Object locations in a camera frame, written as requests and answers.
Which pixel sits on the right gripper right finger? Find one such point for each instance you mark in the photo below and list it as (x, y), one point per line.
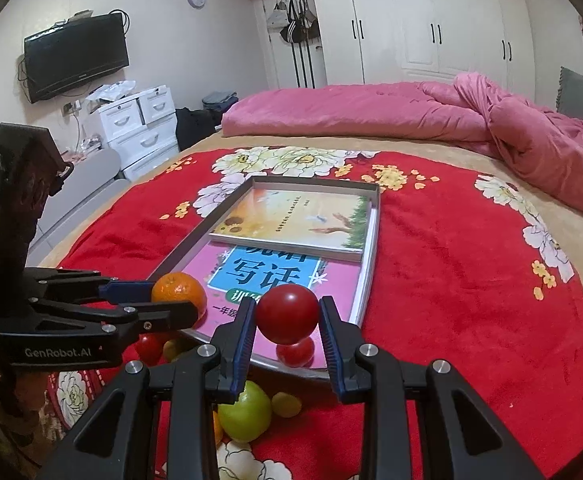
(417, 418)

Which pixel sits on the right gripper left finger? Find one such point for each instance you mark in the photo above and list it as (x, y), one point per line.
(116, 438)

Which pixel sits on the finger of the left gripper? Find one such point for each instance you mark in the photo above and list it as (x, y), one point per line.
(136, 317)
(106, 287)

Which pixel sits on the large orange tangerine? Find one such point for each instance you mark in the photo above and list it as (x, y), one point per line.
(179, 286)

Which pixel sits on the green apple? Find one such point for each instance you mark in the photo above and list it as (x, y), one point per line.
(249, 417)

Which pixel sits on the red cherry tomato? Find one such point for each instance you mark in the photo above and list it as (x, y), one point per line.
(150, 348)
(299, 354)
(287, 313)

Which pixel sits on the small brown longan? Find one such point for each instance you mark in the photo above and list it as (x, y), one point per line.
(286, 405)
(172, 349)

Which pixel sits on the pink Chinese workbook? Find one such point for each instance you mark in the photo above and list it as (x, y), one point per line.
(230, 273)

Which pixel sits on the red floral blanket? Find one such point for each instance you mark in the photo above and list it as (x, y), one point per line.
(466, 270)

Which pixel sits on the white drawer cabinet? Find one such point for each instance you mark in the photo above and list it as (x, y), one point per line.
(140, 128)

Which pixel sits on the grey cardboard box tray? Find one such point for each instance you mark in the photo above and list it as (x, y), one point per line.
(200, 235)

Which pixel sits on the black bag on floor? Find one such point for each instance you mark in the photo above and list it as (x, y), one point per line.
(196, 125)

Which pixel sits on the sunflower cover book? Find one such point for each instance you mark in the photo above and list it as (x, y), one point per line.
(337, 226)

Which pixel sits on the pink quilt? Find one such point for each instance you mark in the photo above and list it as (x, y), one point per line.
(542, 147)

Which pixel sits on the hanging bags on door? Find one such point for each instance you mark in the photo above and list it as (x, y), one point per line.
(294, 21)

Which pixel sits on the white wardrobe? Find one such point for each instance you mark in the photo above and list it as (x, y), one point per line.
(374, 41)

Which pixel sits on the grey headboard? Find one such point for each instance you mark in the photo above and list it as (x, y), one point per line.
(569, 99)

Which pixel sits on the black wall television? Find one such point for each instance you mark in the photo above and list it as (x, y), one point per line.
(69, 55)

